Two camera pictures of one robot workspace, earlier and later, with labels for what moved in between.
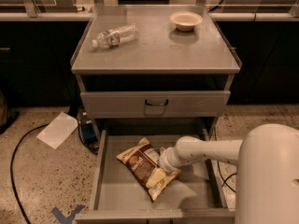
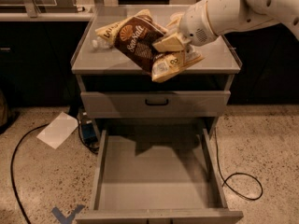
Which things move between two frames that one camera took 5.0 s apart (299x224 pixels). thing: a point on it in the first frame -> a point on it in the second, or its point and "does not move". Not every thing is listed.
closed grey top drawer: [154, 104] does not move
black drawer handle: [166, 103] does not move
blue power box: [89, 133] does not move
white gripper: [165, 162] -> [194, 24]
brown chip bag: [139, 160] -> [134, 35]
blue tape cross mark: [71, 217] does not move
